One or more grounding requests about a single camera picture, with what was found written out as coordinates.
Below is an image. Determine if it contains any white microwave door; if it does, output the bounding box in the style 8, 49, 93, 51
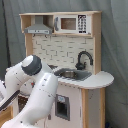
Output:
54, 15, 92, 34

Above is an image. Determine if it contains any white oven door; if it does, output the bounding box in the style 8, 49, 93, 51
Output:
16, 94, 33, 113

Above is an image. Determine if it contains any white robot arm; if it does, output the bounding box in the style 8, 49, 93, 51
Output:
0, 55, 58, 128

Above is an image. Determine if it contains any wooden toy kitchen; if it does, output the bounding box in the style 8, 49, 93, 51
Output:
1, 11, 114, 128

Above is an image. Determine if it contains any grey toy sink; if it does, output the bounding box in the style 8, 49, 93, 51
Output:
54, 68, 92, 81

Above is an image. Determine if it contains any black toy faucet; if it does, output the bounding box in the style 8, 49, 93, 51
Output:
75, 51, 93, 70

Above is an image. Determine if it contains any grey range hood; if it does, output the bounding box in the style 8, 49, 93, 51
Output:
24, 15, 52, 34

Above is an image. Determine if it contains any white cabinet door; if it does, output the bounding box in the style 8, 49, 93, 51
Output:
46, 84, 82, 128

